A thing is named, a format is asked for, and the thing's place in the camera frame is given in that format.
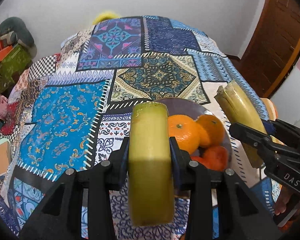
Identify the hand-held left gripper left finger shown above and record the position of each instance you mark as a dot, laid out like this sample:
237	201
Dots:
95	180

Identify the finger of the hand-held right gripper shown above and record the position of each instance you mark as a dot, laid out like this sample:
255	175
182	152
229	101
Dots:
250	136
287	130

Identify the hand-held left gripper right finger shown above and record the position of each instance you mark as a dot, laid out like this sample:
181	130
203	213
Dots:
202	180

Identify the green sugarcane piece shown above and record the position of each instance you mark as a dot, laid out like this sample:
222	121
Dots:
150	155
237	105

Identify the large orange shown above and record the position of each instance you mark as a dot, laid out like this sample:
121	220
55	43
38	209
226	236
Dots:
183	135
213	130

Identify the purple round plate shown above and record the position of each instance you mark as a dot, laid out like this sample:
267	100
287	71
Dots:
190	107

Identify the person's right hand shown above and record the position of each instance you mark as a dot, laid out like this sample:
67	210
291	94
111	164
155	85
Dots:
285	201

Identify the blue patchwork blanket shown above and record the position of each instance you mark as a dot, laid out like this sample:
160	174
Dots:
72	105

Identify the brown wooden door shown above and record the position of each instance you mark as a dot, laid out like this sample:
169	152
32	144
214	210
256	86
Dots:
272	35

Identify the cardboard box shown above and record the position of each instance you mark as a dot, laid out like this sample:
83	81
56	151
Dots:
0	160

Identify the green printed box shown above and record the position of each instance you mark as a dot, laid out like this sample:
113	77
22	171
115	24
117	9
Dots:
12	67

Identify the yellow plastic stool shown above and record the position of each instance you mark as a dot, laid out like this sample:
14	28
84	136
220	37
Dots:
105	17

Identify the pile of clutter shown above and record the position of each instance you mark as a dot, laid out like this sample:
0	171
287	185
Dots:
0	42

